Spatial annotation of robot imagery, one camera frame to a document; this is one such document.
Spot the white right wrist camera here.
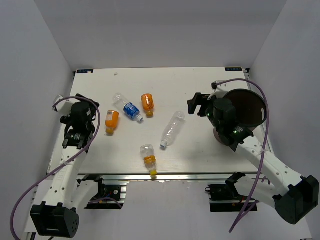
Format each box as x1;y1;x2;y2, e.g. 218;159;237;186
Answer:
210;80;229;99

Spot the clear bottle with blue label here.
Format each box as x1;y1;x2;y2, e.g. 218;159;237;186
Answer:
112;93;144;123

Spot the clear bottle with yellow cap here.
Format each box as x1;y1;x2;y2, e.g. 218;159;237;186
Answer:
140;144;158;180

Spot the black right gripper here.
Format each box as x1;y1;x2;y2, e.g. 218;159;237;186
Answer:
187;93;222;133

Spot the blue sticker corner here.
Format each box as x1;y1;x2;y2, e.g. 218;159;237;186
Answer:
224;67;243;72
76;69;94;74

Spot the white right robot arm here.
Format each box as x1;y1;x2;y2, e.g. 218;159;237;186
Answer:
187;89;319;225

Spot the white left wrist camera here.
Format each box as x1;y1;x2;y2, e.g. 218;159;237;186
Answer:
52;95;75;116

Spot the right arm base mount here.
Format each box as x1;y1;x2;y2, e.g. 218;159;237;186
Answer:
205;172;248;213

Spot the blue sticker left corner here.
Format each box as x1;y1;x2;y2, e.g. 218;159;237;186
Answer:
76;69;94;74

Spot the large clear plastic bottle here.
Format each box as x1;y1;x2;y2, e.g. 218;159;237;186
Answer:
160;111;185;150

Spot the orange bottle with patterned label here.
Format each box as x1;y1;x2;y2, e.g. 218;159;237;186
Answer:
141;93;154;117

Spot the dark brown round bin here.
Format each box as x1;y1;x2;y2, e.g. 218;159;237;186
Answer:
222;89;267;132

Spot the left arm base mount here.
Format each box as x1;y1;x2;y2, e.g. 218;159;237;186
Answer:
76;174;128;210

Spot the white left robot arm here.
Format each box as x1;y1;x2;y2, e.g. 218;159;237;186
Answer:
30;94;106;239

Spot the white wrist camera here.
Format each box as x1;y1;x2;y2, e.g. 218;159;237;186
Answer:
210;80;229;99
52;95;75;116

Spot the blue sticker right corner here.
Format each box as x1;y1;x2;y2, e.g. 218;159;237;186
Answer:
224;67;243;72

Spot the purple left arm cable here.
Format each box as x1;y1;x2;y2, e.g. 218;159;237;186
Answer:
10;96;102;240

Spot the aluminium table front rail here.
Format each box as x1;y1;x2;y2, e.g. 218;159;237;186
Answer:
77;172;268;183

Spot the orange bottle with barcode label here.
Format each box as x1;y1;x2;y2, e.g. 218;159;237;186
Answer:
105;110;120;135

